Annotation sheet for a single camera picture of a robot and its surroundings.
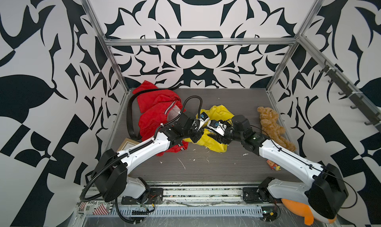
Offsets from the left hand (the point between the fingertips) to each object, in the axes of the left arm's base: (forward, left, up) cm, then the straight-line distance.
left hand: (201, 126), depth 81 cm
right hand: (-1, -5, +2) cm, 5 cm away
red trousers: (+15, +25, -1) cm, 29 cm away
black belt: (+30, +49, -16) cm, 59 cm away
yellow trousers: (-6, -4, -5) cm, 9 cm away
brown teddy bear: (+2, -43, -9) cm, 44 cm away
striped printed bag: (-33, +51, -13) cm, 62 cm away
